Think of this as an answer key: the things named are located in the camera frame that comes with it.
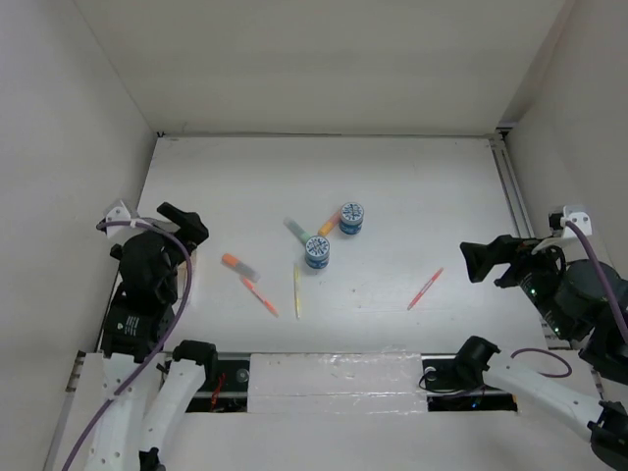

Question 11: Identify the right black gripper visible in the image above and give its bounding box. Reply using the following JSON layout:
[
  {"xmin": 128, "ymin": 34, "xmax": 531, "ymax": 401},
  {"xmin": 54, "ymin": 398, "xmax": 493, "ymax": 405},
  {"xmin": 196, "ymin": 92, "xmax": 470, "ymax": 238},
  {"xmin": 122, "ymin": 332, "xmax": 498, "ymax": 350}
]
[{"xmin": 459, "ymin": 231, "xmax": 576, "ymax": 338}]

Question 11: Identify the orange highlighter clear cap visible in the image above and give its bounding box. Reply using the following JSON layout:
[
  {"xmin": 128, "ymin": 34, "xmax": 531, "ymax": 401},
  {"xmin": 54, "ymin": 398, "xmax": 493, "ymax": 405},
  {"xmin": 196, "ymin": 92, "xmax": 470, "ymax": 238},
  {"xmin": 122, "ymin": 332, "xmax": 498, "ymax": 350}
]
[{"xmin": 221, "ymin": 253, "xmax": 260, "ymax": 283}]

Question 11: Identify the green highlighter marker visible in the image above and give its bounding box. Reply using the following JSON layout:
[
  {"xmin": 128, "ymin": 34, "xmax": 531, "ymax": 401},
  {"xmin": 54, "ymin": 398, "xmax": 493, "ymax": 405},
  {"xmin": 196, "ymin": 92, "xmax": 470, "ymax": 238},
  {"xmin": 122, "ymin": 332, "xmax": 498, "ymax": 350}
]
[{"xmin": 284, "ymin": 217, "xmax": 311, "ymax": 246}]

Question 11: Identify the orange thin pen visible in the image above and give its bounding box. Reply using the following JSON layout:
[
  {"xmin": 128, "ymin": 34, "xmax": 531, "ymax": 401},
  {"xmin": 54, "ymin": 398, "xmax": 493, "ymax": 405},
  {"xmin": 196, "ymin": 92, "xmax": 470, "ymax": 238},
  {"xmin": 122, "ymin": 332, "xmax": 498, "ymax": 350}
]
[{"xmin": 240, "ymin": 277, "xmax": 279, "ymax": 318}]

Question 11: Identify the blue paint jar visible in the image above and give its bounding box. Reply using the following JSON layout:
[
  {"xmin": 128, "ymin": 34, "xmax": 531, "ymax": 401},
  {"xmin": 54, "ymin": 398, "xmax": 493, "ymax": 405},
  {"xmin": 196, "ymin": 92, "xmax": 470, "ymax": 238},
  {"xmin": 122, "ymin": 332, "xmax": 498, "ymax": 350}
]
[
  {"xmin": 339, "ymin": 202, "xmax": 364, "ymax": 236},
  {"xmin": 304, "ymin": 235, "xmax": 331, "ymax": 270}
]

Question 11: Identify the yellow orange highlighter marker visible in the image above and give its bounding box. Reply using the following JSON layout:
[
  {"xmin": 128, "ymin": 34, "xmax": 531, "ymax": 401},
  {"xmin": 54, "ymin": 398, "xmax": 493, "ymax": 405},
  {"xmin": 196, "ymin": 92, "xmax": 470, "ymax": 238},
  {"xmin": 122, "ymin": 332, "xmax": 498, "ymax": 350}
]
[{"xmin": 318, "ymin": 211, "xmax": 340, "ymax": 237}]

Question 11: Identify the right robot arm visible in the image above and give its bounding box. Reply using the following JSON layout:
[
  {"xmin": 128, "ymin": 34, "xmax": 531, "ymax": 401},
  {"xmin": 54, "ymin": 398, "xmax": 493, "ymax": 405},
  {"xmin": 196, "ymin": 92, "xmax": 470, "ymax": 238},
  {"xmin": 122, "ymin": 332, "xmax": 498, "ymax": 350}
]
[{"xmin": 452, "ymin": 235, "xmax": 627, "ymax": 470}]

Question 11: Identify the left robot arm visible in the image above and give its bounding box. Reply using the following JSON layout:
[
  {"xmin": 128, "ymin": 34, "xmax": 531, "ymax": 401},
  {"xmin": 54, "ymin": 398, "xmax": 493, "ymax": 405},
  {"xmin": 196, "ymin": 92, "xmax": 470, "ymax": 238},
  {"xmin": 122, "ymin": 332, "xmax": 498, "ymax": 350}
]
[{"xmin": 78, "ymin": 200, "xmax": 219, "ymax": 470}]

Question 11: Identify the pink thin pen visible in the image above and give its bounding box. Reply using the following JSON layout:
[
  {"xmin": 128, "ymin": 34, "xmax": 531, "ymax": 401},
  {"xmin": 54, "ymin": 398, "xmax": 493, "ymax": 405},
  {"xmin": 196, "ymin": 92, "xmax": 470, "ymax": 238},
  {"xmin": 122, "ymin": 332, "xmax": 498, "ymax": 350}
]
[{"xmin": 406, "ymin": 267, "xmax": 444, "ymax": 311}]

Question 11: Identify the yellow thin pen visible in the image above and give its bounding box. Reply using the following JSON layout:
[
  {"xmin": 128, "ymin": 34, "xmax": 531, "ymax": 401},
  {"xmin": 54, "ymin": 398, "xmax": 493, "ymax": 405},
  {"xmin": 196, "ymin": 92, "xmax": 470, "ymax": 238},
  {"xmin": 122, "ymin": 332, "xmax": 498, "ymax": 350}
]
[{"xmin": 293, "ymin": 264, "xmax": 301, "ymax": 320}]

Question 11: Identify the aluminium rail right side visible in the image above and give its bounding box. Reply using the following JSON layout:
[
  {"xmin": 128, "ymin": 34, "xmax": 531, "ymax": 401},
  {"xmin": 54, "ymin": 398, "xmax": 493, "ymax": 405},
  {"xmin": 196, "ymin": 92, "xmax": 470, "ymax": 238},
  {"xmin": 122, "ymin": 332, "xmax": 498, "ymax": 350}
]
[{"xmin": 489, "ymin": 128, "xmax": 534, "ymax": 237}]

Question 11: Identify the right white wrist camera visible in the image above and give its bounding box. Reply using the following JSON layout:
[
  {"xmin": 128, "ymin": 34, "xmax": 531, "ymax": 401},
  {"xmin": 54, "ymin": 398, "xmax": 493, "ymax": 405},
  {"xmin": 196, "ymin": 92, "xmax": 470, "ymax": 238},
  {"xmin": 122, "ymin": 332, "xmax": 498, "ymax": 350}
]
[{"xmin": 549, "ymin": 205, "xmax": 593, "ymax": 246}]

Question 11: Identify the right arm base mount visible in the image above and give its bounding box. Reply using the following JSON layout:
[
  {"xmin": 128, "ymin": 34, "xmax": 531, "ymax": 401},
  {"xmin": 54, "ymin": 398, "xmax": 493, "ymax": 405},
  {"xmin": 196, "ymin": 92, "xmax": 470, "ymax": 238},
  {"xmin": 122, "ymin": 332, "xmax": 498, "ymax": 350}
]
[{"xmin": 418, "ymin": 356, "xmax": 518, "ymax": 412}]

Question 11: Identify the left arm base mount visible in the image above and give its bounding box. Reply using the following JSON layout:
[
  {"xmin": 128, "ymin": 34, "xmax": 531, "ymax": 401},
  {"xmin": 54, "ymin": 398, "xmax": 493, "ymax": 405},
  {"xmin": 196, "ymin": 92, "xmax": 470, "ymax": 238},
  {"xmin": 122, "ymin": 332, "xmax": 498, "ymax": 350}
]
[{"xmin": 185, "ymin": 355, "xmax": 250, "ymax": 413}]

